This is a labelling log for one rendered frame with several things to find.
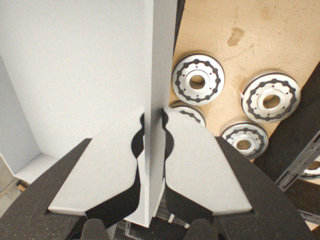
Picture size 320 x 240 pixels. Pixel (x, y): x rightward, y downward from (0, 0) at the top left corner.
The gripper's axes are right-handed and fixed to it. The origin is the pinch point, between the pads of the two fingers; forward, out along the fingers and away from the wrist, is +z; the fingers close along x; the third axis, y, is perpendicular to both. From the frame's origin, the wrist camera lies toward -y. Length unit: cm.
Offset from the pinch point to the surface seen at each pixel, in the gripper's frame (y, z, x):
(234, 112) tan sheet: 12.3, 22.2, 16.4
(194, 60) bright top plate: 0.8, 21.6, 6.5
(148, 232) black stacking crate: 62, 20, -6
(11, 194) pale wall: 229, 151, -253
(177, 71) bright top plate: 3.0, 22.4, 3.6
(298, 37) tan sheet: -3.3, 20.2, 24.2
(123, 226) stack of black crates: 164, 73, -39
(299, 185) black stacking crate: 29.6, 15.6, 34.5
